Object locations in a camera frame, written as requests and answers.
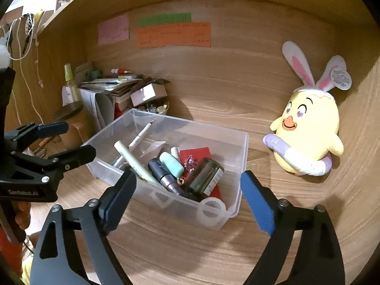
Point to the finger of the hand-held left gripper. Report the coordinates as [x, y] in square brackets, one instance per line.
[80, 156]
[53, 129]

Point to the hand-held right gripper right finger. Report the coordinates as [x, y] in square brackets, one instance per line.
[256, 202]

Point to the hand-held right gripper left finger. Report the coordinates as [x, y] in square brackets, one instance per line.
[118, 202]

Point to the pale green pen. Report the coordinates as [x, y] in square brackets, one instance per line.
[130, 157]

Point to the white tape roll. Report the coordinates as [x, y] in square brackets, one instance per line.
[207, 218]

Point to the dark purple bottle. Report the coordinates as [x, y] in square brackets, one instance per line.
[166, 181]

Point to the green glass bottle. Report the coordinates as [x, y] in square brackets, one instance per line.
[204, 175]

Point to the white pen with dark tip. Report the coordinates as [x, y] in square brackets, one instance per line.
[139, 136]

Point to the clear plastic wrapper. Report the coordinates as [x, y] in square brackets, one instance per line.
[153, 148]

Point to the mint green case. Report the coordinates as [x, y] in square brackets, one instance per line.
[172, 164]

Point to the short white stick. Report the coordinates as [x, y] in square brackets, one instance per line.
[175, 153]

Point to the pink candy wrapper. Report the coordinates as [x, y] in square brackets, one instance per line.
[190, 162]

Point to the red printed packet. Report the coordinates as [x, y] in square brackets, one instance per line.
[196, 153]

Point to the clear plastic storage box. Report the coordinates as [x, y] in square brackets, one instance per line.
[190, 130]

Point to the person's left forearm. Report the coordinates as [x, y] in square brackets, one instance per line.
[10, 255]

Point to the person's left hand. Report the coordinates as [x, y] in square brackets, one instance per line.
[23, 216]

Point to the brown mug with lid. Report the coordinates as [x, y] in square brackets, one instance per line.
[69, 111]

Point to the white cardboard package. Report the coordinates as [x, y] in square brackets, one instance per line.
[101, 107]

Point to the yellow-green spray bottle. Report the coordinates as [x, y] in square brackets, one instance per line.
[69, 75]

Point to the small red box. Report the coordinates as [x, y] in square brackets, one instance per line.
[121, 109]

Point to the stack of papers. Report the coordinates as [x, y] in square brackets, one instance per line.
[112, 86]

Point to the red marker pen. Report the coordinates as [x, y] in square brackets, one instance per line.
[118, 71]

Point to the white bowl with items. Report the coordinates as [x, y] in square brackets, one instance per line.
[154, 108]

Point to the white fluffy pompom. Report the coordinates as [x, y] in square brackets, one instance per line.
[3, 56]

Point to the yellow cloth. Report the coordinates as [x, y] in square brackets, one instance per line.
[28, 271]

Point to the small white open carton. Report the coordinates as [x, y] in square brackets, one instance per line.
[148, 93]

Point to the yellow chick plush toy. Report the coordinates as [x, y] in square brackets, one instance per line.
[311, 124]

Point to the pink sticky note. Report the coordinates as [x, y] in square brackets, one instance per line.
[113, 29]

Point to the orange sticky note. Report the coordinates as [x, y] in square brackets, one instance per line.
[173, 35]

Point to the green sticky note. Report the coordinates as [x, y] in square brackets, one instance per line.
[164, 19]

